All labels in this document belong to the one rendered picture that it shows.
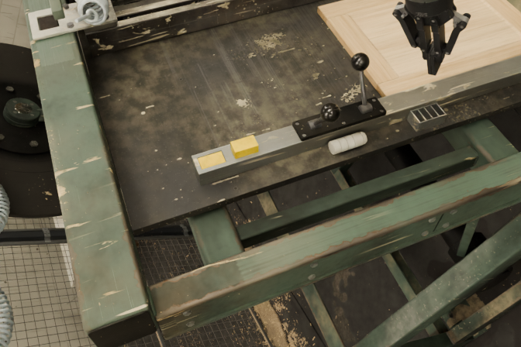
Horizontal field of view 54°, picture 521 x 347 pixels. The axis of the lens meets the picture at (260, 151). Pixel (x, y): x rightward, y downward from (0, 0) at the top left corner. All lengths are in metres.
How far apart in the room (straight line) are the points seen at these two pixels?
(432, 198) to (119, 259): 0.57
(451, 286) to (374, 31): 0.82
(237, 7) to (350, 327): 2.18
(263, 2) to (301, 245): 0.71
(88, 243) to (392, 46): 0.85
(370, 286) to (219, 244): 2.03
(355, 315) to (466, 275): 1.47
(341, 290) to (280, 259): 2.24
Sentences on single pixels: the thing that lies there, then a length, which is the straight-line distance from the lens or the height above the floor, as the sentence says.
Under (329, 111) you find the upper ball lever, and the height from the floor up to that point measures 1.56.
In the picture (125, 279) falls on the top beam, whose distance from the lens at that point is 0.84.
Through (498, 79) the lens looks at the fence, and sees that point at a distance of 1.28.
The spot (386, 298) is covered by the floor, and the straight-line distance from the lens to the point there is 2.90.
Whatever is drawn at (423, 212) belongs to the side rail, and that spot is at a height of 1.42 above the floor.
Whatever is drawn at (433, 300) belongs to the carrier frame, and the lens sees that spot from 1.76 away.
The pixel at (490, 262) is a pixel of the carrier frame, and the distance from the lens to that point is 1.64.
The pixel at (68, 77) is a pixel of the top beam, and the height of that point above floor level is 1.91.
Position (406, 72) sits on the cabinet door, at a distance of 1.26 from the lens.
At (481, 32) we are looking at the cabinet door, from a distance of 1.44.
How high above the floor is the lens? 2.22
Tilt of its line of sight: 37 degrees down
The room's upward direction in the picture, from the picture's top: 85 degrees counter-clockwise
